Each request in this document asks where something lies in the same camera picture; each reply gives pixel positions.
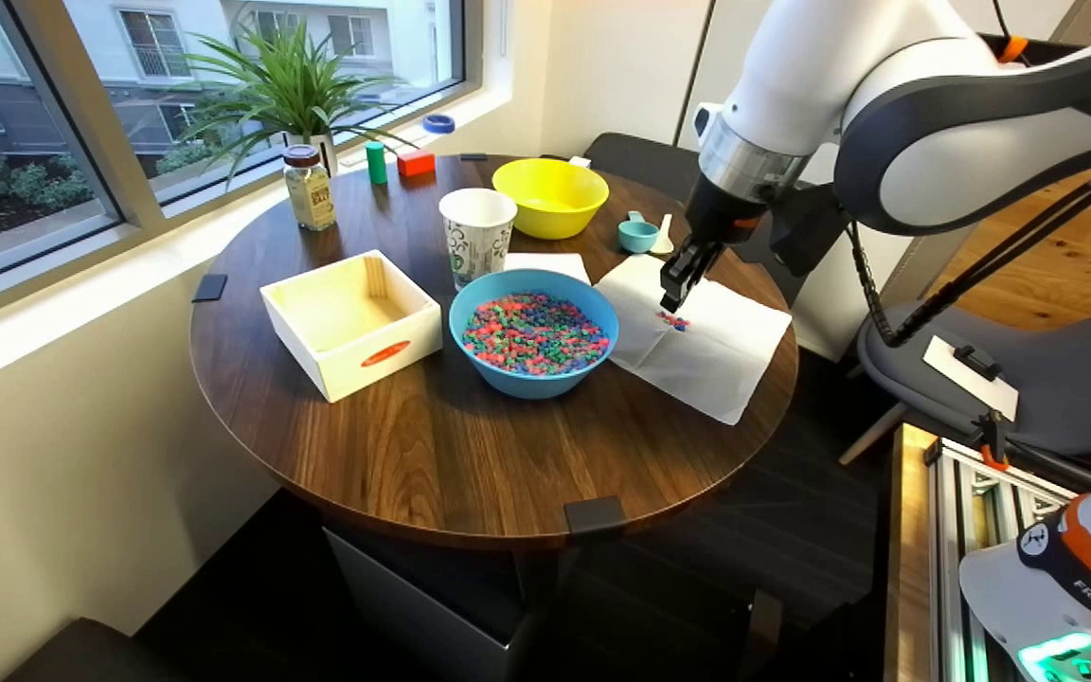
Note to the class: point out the teal measuring scoop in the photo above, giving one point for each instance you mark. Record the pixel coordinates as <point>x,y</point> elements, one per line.
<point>633,231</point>

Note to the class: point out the yellow plastic bowl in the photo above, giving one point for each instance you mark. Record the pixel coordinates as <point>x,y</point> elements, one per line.
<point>554,199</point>

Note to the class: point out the red block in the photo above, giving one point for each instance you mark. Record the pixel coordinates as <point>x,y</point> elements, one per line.
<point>415,169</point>

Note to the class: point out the potted green plant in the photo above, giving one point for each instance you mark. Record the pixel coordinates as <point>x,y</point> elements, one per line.
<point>275,89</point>

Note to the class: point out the colourful beads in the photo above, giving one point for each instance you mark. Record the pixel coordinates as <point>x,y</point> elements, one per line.
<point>535,334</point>

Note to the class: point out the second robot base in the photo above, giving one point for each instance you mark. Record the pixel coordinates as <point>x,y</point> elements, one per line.
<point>1030,594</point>

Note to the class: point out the small folded white napkin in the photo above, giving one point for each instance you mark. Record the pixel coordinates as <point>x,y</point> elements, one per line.
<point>552,262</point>

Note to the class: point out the blue lid on sill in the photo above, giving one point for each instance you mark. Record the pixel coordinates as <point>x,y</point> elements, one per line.
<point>439,123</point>

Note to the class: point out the grey sofa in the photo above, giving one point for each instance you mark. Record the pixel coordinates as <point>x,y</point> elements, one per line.
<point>677,174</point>

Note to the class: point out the blue bowl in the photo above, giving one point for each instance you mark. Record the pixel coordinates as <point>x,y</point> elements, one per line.
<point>508,281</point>

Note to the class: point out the grey armchair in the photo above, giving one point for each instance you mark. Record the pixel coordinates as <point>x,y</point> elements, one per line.
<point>981,382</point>

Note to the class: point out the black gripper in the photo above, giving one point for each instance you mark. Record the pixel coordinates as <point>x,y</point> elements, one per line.
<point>712,226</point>

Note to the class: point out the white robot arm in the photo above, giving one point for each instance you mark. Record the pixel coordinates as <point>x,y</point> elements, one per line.
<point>923,118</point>

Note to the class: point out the large white napkin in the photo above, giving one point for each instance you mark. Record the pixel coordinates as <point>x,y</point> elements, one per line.
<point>718,362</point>

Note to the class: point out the patterned paper cup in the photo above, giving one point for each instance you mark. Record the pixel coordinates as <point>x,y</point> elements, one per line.
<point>473,228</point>

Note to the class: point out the cream plastic spoon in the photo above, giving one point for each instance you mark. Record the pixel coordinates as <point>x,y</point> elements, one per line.
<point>665,236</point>

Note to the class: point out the white wooden box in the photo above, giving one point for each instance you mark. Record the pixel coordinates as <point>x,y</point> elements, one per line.
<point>353,322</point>

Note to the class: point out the green block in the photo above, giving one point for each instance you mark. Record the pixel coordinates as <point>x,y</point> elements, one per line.
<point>376,164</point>

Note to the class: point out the black table clamp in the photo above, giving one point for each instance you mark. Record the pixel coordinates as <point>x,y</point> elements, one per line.
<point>592,516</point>

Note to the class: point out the beads pile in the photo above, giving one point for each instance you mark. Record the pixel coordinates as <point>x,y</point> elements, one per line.
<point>672,319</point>

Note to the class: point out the glass jar with dark lid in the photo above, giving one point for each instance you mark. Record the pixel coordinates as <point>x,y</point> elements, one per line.
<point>308,186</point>

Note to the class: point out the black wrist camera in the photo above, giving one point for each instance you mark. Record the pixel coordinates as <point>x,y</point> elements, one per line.
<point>803,226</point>

